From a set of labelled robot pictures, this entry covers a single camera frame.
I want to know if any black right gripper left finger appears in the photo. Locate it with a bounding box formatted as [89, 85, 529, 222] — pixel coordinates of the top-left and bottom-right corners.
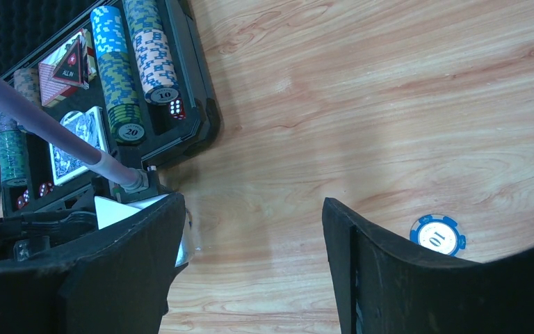
[0, 193, 186, 333]

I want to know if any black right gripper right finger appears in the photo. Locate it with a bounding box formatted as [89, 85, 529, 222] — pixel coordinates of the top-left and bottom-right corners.
[322, 198, 534, 333]

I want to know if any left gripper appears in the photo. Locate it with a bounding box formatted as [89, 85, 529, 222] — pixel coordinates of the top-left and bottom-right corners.
[0, 180, 171, 261]

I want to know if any blue white chip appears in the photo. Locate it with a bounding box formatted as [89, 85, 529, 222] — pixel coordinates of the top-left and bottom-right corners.
[409, 214, 467, 257]

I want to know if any blue playing card deck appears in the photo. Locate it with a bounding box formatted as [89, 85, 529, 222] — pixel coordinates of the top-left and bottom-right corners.
[49, 106, 109, 186]

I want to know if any teal poker chip stack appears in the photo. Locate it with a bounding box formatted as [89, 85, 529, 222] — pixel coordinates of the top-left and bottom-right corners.
[0, 130, 28, 186]

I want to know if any red playing card deck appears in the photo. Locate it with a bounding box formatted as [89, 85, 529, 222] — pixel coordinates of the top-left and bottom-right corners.
[38, 28, 97, 108]

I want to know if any red triangular card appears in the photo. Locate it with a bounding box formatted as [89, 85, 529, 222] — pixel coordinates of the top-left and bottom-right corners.
[51, 35, 89, 90]

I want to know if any clear pink dealer button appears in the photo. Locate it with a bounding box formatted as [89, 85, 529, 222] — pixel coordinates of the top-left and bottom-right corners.
[60, 111, 95, 141]

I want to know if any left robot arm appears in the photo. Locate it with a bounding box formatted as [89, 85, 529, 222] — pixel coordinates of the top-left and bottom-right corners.
[0, 166, 170, 262]

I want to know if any black poker set case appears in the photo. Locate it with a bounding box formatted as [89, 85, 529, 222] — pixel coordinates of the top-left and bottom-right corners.
[0, 0, 222, 218]

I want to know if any red single die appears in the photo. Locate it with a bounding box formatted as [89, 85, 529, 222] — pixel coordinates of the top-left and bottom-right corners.
[38, 182, 54, 198]

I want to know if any blue yellow poker chip stack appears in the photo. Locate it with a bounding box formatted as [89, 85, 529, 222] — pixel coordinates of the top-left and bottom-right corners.
[97, 52, 139, 110]

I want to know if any red die pair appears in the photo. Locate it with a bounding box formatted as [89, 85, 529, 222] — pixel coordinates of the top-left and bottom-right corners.
[16, 189, 31, 209]

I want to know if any red die by chips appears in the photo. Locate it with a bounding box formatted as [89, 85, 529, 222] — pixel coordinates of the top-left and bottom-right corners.
[168, 97, 186, 120]

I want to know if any pink white poker chip stack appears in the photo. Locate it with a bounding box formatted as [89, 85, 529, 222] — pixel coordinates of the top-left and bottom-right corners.
[133, 29, 179, 105]

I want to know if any purple poker chip stack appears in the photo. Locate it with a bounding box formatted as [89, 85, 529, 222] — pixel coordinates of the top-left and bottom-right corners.
[0, 111, 19, 133]

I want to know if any light blue poker chip stack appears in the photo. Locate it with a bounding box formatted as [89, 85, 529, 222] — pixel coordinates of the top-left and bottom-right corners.
[90, 6, 128, 59]

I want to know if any dark green poker chip stack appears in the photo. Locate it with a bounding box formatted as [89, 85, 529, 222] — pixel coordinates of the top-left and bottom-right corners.
[123, 0, 163, 35]

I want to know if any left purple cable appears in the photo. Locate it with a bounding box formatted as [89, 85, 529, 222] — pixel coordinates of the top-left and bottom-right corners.
[0, 55, 150, 193]

